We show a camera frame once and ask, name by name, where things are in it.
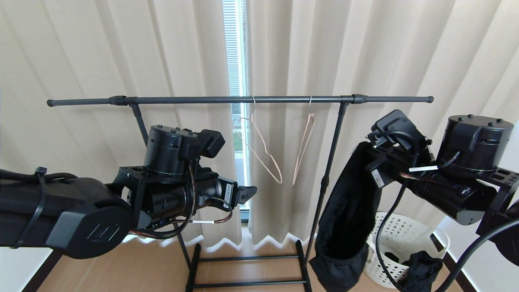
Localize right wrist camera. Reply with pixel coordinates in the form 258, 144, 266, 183
366, 109, 432, 163

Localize black clothes rack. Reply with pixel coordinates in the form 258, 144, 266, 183
47, 94, 434, 292

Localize beige curtain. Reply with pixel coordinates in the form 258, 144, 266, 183
0, 0, 244, 249
245, 0, 519, 246

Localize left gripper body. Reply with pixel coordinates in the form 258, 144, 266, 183
152, 178, 240, 221

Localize pink clothes hanger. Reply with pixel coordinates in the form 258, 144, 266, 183
292, 97, 316, 186
232, 97, 283, 185

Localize black garment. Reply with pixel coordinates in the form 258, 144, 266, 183
383, 251, 443, 292

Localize black cable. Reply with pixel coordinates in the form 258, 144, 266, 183
434, 219, 519, 292
0, 168, 79, 183
375, 182, 408, 292

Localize black drawstring shorts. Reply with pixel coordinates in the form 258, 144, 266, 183
309, 141, 384, 292

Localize white laundry basket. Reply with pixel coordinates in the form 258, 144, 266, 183
363, 212, 450, 289

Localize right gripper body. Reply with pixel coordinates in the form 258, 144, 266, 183
365, 156, 497, 225

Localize window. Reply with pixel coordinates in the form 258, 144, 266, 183
222, 0, 250, 223

